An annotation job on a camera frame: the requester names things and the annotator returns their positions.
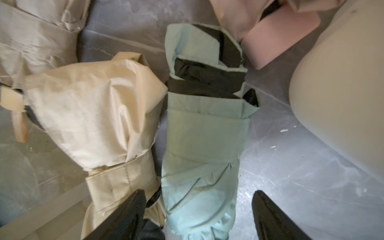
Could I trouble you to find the pink umbrella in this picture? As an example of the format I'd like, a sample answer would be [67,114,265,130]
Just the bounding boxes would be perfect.
[211,1,343,70]

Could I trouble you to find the beige umbrella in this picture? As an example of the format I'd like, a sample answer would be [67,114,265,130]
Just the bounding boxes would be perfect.
[1,52,168,240]

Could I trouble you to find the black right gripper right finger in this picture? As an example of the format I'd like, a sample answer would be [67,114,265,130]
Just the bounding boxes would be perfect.
[252,190,311,240]

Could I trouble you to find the white plastic storage box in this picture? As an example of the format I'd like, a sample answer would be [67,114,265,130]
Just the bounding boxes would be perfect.
[289,1,384,182]

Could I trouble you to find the cream folded umbrella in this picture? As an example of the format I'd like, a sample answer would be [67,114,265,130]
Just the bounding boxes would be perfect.
[1,1,91,89]

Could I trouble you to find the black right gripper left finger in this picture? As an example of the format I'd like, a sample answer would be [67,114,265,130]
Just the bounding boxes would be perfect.
[85,190,147,240]

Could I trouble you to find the mint green umbrella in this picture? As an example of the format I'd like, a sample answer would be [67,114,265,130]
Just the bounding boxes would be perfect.
[161,24,259,240]

